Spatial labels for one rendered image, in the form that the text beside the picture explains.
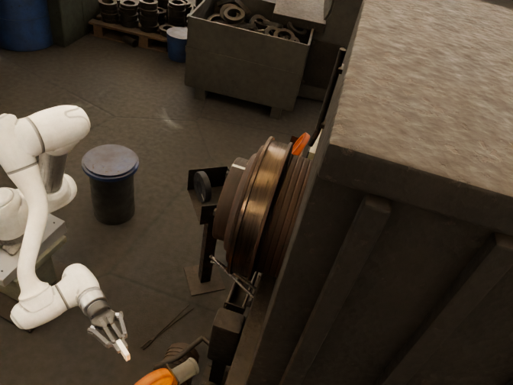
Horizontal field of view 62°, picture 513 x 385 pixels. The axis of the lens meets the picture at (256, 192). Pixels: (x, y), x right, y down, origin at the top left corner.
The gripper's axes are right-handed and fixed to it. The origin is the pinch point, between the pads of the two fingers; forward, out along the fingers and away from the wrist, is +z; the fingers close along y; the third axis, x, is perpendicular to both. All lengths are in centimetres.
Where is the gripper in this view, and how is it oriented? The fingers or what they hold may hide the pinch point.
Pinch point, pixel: (123, 350)
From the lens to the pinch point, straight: 156.2
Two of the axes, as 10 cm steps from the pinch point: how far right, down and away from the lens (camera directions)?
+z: 6.4, 5.3, -5.5
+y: -7.6, 3.3, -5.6
